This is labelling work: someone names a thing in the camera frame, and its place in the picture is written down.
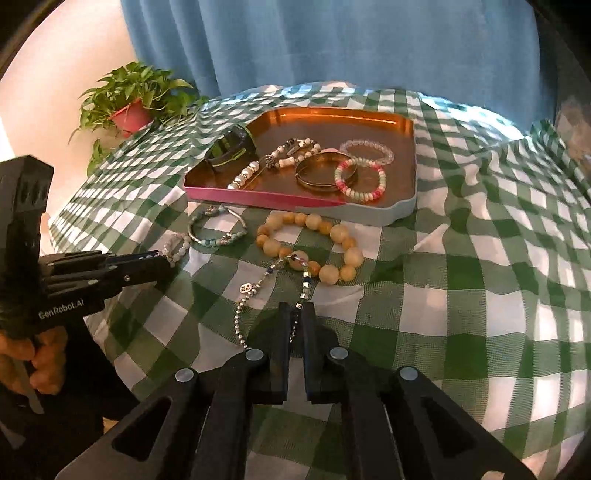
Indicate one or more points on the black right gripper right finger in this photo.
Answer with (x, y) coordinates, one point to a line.
(398, 425)

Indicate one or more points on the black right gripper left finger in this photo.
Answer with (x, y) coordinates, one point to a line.
(195, 425)

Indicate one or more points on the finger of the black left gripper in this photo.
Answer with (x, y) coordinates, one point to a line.
(135, 269)

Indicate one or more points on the teal bead silver bangle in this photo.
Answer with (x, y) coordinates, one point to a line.
(216, 226)

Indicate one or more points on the person's left hand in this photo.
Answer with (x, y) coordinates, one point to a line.
(48, 360)

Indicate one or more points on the green white checkered tablecloth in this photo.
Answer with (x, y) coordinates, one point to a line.
(485, 288)

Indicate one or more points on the black green smartwatch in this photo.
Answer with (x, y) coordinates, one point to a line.
(235, 145)

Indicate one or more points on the green potted plant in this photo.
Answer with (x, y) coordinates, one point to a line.
(135, 96)

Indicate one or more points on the copper metal tray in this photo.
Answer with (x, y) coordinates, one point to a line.
(353, 165)

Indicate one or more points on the blue curtain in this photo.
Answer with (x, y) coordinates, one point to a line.
(481, 53)

